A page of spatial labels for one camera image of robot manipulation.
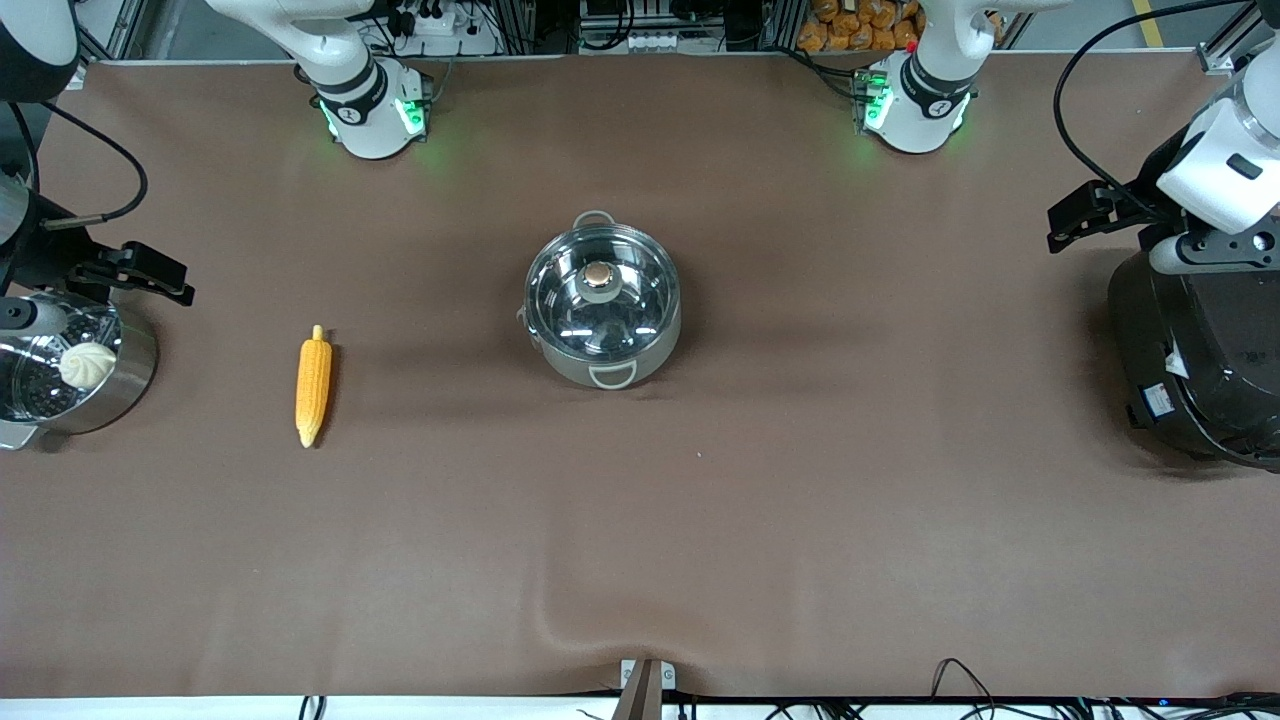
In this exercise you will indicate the white power strip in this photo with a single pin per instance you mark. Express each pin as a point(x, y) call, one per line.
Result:
point(432, 20)

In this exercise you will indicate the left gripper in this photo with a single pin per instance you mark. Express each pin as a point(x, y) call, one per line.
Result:
point(1150, 197)

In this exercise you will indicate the steel cooking pot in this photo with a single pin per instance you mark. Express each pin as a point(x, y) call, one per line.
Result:
point(612, 375)

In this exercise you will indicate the glass pot lid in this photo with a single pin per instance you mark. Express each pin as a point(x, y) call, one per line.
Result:
point(598, 280)

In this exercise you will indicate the brown table cloth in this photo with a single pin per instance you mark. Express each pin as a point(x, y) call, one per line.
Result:
point(800, 520)

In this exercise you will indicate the white steamed bun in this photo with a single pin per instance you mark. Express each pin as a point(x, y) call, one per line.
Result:
point(88, 365)

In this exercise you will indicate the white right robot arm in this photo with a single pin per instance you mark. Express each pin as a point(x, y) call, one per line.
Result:
point(365, 100)

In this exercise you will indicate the black rice cooker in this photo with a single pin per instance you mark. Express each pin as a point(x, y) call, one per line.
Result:
point(1220, 370)

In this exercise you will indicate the steel steamer pot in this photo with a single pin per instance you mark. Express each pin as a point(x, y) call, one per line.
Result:
point(125, 375)

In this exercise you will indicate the yellow corn cob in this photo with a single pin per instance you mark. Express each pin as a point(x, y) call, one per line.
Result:
point(313, 380)

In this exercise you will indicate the aluminium frame profile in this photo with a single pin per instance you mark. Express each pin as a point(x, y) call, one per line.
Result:
point(110, 30)
point(1228, 40)

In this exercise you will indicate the bag of orange snacks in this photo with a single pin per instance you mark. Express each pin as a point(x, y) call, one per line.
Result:
point(855, 28)

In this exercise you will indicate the white equipment box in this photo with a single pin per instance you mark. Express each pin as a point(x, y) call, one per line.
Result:
point(630, 41)

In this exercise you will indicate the white paper scrap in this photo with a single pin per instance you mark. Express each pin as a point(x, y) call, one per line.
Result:
point(1177, 362)

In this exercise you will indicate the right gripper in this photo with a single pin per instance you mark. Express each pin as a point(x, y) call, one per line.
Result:
point(50, 262)

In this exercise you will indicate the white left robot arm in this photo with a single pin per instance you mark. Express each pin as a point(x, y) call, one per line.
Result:
point(915, 100)

